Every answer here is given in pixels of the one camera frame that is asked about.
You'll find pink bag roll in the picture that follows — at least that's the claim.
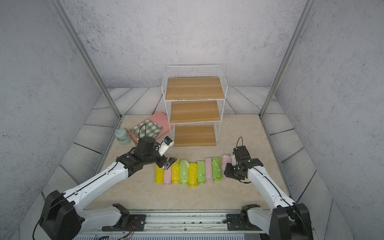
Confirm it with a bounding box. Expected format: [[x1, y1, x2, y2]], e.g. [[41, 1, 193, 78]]
[[163, 168, 172, 185], [222, 155, 232, 180], [205, 158, 214, 184]]

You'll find yellow bag roll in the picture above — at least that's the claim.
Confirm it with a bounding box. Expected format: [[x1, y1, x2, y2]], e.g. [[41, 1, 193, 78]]
[[171, 159, 180, 183], [188, 163, 198, 188], [155, 164, 164, 184]]

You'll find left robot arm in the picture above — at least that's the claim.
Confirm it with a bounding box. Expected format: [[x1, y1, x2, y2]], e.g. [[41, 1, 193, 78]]
[[37, 137, 176, 240]]

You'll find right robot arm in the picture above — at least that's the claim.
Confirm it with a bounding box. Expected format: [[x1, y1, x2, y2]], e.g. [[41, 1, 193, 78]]
[[224, 146, 314, 240]]

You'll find light green bag roll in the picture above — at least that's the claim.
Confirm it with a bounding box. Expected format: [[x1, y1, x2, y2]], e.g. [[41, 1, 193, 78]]
[[179, 159, 190, 185]]

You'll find green bag roll right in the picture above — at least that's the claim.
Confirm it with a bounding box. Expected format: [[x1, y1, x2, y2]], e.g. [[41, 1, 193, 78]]
[[212, 157, 222, 181]]

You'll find green bag roll middle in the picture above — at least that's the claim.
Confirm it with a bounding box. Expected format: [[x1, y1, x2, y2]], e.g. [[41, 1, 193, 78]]
[[197, 161, 206, 185]]

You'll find green checkered cloth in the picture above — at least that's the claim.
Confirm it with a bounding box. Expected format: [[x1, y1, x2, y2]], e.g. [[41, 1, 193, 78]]
[[131, 119, 163, 139]]

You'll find pink tray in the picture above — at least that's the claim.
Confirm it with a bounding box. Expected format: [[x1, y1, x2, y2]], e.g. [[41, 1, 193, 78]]
[[128, 112, 173, 143]]

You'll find mint green bottle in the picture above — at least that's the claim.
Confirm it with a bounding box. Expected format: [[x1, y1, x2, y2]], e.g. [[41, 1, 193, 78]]
[[115, 129, 132, 146]]

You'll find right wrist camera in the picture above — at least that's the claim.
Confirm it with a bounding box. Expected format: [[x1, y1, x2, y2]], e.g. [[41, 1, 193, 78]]
[[231, 154, 238, 166]]

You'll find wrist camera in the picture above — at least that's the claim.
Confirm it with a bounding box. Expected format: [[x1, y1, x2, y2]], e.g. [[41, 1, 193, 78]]
[[231, 154, 238, 166], [158, 136, 174, 156]]

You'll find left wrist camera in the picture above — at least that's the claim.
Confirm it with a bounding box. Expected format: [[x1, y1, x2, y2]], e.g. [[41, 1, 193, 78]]
[[158, 136, 174, 156]]

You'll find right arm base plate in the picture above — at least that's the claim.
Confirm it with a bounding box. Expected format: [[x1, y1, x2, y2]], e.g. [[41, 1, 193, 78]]
[[223, 214, 263, 231]]

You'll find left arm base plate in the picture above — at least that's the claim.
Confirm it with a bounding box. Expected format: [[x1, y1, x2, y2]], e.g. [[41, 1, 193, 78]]
[[102, 214, 147, 232]]

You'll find white wire wooden shelf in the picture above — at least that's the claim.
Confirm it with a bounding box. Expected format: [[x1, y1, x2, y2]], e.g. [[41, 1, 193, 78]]
[[162, 64, 229, 148]]

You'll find left aluminium frame post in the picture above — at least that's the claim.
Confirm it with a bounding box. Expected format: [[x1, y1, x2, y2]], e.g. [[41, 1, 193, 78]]
[[49, 0, 122, 120]]

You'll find aluminium frame post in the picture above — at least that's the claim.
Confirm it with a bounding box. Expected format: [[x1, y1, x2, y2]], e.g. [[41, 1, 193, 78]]
[[259, 0, 316, 120], [49, 0, 122, 120]]

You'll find right aluminium frame post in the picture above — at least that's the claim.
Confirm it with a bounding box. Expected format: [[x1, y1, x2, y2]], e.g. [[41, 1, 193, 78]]
[[259, 0, 316, 120]]

